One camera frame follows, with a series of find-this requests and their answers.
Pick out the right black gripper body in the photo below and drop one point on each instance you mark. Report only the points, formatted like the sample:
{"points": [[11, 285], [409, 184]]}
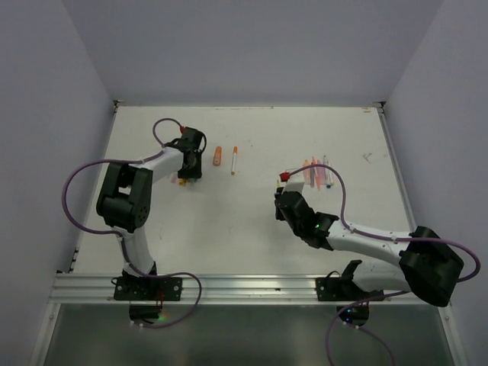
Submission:
{"points": [[296, 229]]}

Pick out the red slim pen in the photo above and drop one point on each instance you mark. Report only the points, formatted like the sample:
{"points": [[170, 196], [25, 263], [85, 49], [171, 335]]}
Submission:
{"points": [[315, 178]]}

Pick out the yellow capped pink highlighter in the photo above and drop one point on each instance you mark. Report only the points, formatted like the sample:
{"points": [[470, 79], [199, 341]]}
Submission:
{"points": [[307, 173]]}

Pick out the left base bracket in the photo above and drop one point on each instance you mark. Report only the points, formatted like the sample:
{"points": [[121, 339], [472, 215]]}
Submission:
{"points": [[130, 288]]}

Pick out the base bracket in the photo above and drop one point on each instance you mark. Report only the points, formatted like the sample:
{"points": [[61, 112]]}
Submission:
{"points": [[130, 288], [341, 288]]}

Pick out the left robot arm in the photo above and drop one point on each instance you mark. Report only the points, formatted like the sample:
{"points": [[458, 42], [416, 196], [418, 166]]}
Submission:
{"points": [[124, 202]]}

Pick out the yellow white marker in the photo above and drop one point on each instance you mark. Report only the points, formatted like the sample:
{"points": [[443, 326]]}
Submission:
{"points": [[331, 175]]}

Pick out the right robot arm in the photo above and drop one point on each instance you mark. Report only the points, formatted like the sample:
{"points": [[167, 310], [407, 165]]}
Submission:
{"points": [[422, 265]]}

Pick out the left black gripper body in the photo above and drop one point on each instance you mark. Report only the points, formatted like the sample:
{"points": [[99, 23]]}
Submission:
{"points": [[194, 171]]}

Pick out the orange capped white marker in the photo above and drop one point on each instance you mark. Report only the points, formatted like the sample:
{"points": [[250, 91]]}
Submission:
{"points": [[234, 159]]}

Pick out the aluminium rail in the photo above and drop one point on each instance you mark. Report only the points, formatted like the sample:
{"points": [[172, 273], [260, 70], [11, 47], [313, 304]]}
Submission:
{"points": [[217, 289]]}

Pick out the right base bracket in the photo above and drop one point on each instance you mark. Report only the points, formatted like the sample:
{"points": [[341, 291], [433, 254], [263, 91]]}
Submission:
{"points": [[341, 288]]}

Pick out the orange highlighter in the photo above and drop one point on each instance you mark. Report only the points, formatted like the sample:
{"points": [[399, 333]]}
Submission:
{"points": [[217, 156]]}

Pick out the blue white marker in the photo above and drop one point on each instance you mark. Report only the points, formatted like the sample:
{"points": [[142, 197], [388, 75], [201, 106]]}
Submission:
{"points": [[326, 170]]}

